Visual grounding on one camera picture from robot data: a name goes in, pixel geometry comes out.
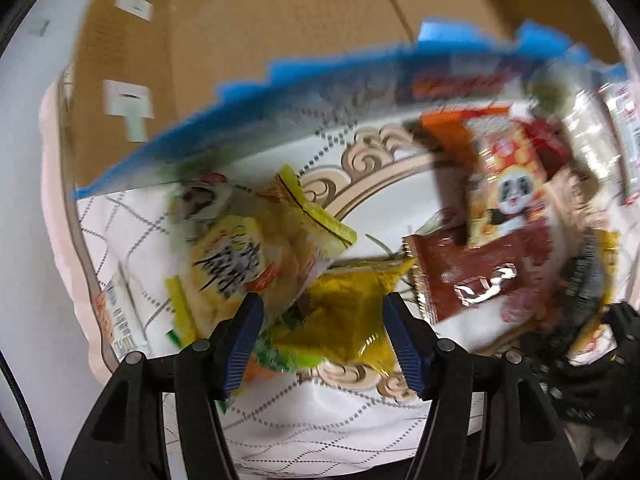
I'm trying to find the white translucent snack packet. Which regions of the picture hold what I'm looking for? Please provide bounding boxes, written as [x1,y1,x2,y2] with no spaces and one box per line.
[531,66,622,201]

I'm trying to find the golden yellow snack packet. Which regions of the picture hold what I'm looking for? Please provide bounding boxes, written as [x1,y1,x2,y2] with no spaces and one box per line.
[276,258,414,375]

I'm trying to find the small orange white packet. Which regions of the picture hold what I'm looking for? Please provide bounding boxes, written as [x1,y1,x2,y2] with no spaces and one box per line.
[94,270,152,361]

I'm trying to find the large yellow black bag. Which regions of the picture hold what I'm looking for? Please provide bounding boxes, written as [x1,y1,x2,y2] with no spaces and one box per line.
[555,230,620,356]

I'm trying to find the yellow biscuit snack bag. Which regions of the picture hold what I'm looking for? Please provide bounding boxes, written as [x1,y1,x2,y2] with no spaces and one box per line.
[166,166,357,326]

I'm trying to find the white red striped packet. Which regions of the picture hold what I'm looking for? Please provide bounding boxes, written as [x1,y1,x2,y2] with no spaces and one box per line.
[600,81,639,204]

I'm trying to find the green candy snack bag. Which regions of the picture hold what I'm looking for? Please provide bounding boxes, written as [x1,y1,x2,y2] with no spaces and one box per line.
[167,303,327,380]

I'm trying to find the red triangular snack packet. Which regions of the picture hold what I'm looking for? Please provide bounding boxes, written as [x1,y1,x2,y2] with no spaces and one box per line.
[521,118,572,180]

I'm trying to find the small round cartoon snack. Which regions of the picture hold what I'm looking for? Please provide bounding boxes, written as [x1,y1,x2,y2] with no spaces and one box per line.
[170,171,233,221]

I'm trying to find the orange panda snack bag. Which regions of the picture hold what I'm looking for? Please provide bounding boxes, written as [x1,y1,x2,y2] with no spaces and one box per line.
[420,104,553,262]

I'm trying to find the cardboard box blue rim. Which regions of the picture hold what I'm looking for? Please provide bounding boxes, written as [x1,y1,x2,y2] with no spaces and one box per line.
[67,0,622,188]

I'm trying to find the brown snack packet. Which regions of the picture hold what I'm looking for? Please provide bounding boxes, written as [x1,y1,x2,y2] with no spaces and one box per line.
[402,220,553,324]

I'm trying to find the white floral quilt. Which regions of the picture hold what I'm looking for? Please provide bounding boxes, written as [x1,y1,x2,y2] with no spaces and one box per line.
[39,79,626,478]

